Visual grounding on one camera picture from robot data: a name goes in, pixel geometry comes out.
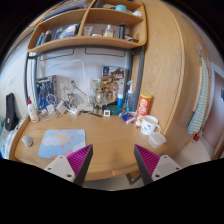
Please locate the clear plastic cup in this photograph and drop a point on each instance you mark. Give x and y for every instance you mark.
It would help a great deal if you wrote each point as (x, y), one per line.
(156, 139)

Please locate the white desk lamp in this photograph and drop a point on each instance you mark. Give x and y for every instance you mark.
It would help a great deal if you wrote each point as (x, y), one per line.
(83, 89)

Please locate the blue snack packet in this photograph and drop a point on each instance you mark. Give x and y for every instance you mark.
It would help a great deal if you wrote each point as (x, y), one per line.
(126, 116)

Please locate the white bottle red cap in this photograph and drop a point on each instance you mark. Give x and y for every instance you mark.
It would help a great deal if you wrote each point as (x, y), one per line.
(32, 112)

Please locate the grey computer mouse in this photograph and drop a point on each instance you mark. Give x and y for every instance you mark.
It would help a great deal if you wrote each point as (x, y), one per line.
(27, 140)

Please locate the wooden wall shelf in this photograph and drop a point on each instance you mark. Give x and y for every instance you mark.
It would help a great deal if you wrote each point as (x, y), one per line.
(93, 20)

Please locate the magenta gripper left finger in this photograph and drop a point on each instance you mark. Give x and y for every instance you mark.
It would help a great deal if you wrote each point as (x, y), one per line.
(73, 167)

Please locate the black bag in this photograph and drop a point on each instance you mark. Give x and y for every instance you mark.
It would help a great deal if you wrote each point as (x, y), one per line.
(11, 118)

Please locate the red chips can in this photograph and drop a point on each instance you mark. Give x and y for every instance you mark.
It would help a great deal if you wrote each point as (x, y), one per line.
(142, 109)

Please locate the colourful poster board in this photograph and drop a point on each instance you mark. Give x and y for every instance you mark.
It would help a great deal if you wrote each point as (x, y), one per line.
(111, 76)

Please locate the dark poster box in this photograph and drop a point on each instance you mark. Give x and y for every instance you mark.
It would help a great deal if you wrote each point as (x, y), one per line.
(46, 91)

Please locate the blue spray bottle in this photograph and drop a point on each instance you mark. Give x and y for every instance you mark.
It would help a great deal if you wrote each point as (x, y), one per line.
(128, 105)

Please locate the white mug with print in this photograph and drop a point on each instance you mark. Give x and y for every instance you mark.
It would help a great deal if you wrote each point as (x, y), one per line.
(149, 125)

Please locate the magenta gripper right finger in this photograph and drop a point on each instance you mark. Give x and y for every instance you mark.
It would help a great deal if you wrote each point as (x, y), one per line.
(153, 167)

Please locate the white power adapter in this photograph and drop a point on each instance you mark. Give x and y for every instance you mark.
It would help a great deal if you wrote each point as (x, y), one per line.
(61, 108)

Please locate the white blue tube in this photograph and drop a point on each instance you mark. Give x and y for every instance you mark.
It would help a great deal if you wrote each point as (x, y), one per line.
(120, 93)

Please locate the striped hanging towel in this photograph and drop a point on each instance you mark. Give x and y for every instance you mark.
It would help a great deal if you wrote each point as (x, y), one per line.
(198, 116)

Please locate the blue cloud mouse pad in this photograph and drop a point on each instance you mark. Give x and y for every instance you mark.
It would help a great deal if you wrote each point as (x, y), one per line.
(61, 142)

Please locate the small white clock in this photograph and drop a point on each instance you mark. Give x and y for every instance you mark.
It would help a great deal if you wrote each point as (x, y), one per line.
(106, 113)

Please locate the black bottle on shelf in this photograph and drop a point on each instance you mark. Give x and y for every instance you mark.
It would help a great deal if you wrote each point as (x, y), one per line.
(122, 31)

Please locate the clear bottle on shelf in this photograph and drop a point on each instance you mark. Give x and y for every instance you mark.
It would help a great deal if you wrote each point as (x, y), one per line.
(108, 31)

